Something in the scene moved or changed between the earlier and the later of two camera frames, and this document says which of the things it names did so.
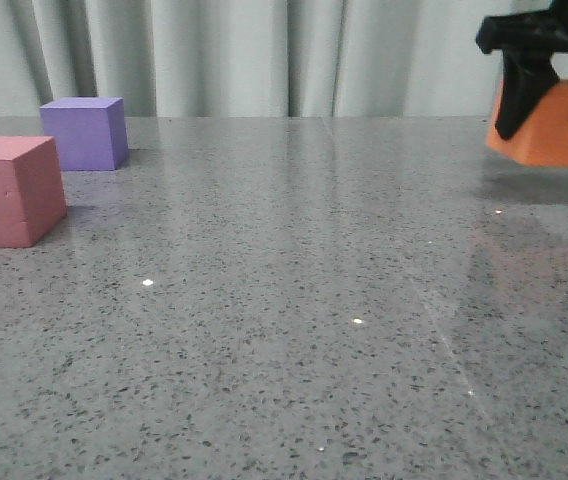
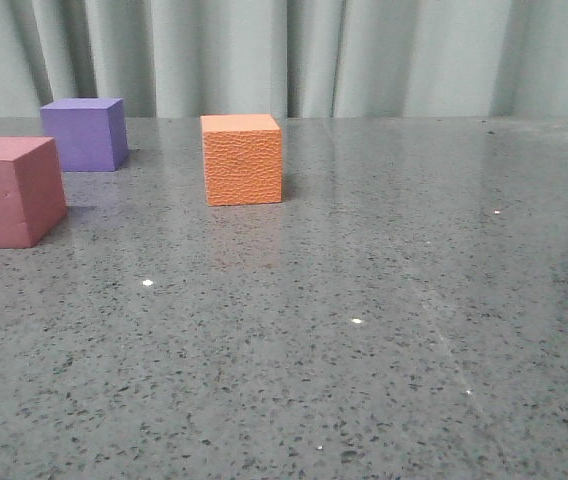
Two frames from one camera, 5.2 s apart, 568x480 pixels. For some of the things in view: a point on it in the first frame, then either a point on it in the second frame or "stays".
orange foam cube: (567, 131) to (243, 158)
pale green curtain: (241, 58) stays
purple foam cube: (90, 133) stays
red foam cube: (13, 190) stays
